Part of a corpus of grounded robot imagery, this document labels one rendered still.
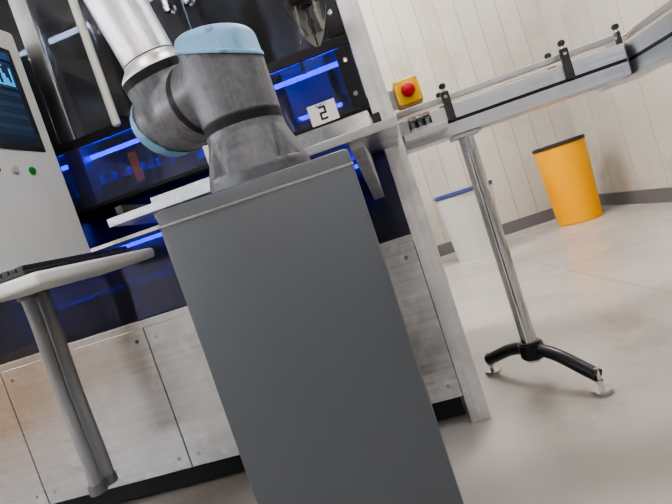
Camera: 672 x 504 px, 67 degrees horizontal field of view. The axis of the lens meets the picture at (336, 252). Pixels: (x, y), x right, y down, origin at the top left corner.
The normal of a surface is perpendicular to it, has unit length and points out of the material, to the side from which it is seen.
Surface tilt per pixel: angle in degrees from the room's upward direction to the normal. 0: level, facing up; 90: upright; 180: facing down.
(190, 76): 90
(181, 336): 90
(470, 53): 90
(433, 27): 90
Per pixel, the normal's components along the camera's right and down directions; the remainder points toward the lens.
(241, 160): -0.20, -0.18
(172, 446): -0.13, 0.11
